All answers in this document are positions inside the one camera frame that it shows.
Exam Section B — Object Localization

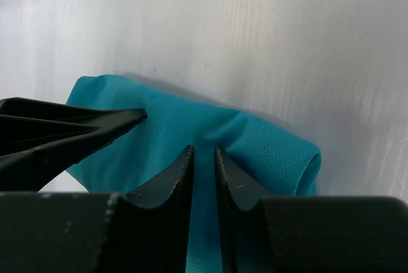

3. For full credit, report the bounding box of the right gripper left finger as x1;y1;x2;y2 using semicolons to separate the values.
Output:
1;146;194;272

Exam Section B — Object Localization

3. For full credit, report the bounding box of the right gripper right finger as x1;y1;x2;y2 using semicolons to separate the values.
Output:
214;147;407;272

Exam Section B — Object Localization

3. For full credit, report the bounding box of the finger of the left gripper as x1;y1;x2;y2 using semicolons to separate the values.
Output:
1;98;147;136
1;116;143;191

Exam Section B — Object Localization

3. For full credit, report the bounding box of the teal t-shirt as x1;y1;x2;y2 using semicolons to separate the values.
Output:
68;75;321;272

